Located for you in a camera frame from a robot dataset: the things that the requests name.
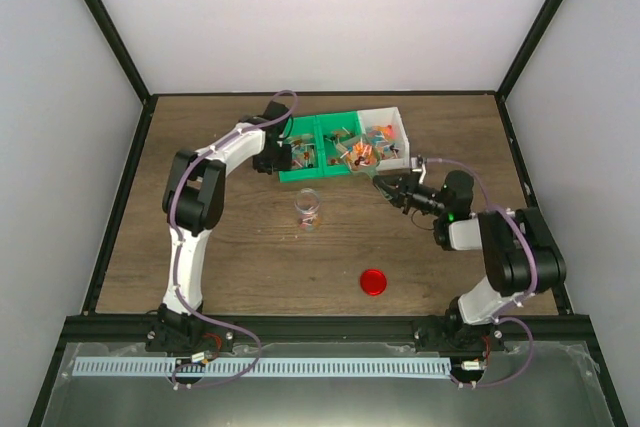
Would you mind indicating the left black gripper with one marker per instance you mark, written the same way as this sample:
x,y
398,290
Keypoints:
x,y
283,164

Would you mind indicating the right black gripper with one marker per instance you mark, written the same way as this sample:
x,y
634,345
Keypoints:
x,y
405,195

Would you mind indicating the green double candy bin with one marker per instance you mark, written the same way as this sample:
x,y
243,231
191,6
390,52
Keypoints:
x,y
313,140

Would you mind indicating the green plastic scoop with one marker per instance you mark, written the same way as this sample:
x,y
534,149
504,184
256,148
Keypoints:
x,y
360,156

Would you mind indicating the clear plastic jar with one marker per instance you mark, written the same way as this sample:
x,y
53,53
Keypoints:
x,y
307,204

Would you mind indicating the red jar lid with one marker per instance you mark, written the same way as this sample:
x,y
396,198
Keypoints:
x,y
373,282

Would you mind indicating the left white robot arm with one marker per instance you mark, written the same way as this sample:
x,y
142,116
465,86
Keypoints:
x,y
194,196

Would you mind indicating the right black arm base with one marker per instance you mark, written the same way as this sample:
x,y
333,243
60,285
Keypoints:
x,y
448,333

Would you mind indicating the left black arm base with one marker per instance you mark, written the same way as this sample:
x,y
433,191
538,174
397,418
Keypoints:
x,y
183,333

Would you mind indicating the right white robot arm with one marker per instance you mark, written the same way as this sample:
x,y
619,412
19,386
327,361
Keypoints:
x,y
521,258

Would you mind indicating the black aluminium front beam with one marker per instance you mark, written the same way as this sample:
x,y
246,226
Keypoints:
x,y
269,329

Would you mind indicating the light blue slotted rail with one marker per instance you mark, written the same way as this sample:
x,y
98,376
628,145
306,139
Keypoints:
x,y
422,368

